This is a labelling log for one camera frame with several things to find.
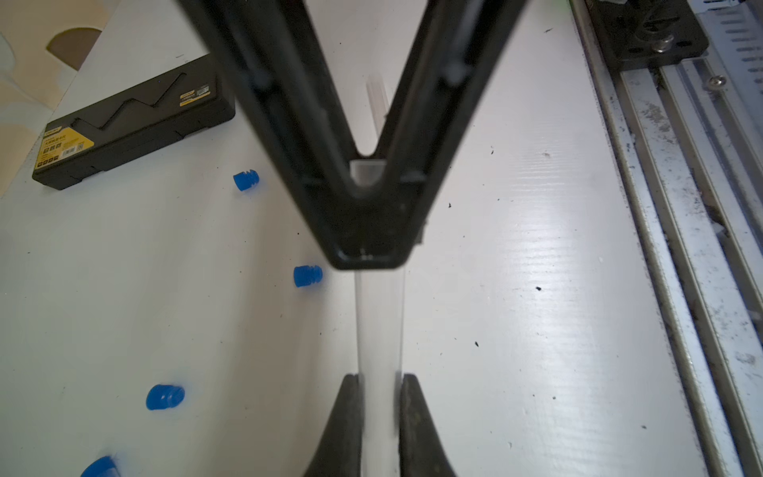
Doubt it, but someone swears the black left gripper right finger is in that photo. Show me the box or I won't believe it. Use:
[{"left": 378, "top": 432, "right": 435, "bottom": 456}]
[{"left": 399, "top": 374, "right": 456, "bottom": 477}]

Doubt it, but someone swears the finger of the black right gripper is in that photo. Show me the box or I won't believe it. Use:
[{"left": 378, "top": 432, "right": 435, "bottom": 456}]
[
  {"left": 363, "top": 1, "right": 526, "bottom": 270},
  {"left": 180, "top": 1, "right": 370, "bottom": 270}
]

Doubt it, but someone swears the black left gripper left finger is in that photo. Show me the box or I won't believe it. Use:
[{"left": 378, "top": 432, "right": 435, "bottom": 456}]
[{"left": 304, "top": 374, "right": 363, "bottom": 477}]

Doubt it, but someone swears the blue stopper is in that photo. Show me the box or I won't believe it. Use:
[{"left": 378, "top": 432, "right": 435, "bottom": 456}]
[
  {"left": 232, "top": 169, "right": 260, "bottom": 192},
  {"left": 81, "top": 455, "right": 120, "bottom": 477},
  {"left": 145, "top": 384, "right": 186, "bottom": 411},
  {"left": 293, "top": 266, "right": 324, "bottom": 288}
]

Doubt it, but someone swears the black flat tool case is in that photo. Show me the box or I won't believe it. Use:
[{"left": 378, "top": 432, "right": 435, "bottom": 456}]
[{"left": 32, "top": 55, "right": 236, "bottom": 191}]

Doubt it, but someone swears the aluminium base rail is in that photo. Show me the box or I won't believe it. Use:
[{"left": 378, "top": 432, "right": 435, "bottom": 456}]
[{"left": 571, "top": 1, "right": 762, "bottom": 476}]

